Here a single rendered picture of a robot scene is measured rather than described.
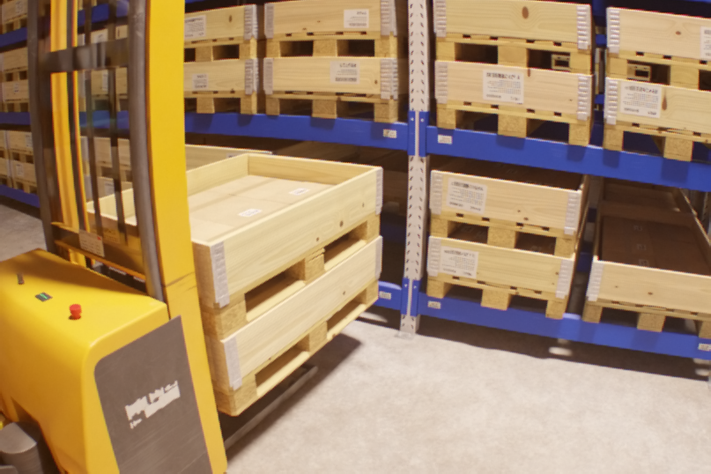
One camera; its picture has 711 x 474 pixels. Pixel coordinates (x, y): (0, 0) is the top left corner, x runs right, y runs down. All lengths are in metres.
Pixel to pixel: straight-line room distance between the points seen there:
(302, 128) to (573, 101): 1.51
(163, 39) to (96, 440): 1.12
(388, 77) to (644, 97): 1.33
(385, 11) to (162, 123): 1.59
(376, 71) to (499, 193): 0.87
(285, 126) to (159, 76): 1.74
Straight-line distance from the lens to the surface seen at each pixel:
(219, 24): 3.37
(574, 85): 2.53
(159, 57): 1.46
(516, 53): 2.58
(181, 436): 1.76
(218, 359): 1.83
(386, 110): 2.78
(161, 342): 1.55
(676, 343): 2.94
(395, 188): 4.24
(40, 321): 1.58
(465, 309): 2.93
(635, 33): 2.55
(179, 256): 1.59
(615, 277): 2.72
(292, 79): 3.05
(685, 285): 2.78
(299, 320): 2.14
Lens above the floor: 1.56
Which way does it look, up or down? 15 degrees down
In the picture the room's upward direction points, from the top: straight up
